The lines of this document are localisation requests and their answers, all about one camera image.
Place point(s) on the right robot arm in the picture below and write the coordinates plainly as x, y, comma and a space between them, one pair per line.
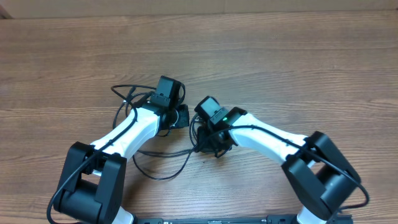
320, 175

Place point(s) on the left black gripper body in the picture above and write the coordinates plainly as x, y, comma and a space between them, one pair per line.
180, 117

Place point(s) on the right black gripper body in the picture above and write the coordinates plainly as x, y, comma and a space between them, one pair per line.
204, 140

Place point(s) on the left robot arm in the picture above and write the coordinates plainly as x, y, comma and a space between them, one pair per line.
91, 184

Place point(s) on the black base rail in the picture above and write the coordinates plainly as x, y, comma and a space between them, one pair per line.
211, 220

